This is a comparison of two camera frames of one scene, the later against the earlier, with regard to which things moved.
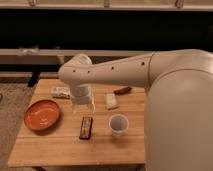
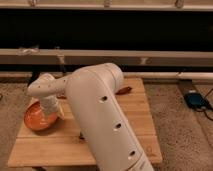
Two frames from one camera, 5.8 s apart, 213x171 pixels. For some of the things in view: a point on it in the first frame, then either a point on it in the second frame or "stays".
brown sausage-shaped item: [122, 90] stays
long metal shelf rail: [58, 56] stays
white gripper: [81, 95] -> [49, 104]
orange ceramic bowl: [42, 115] stays
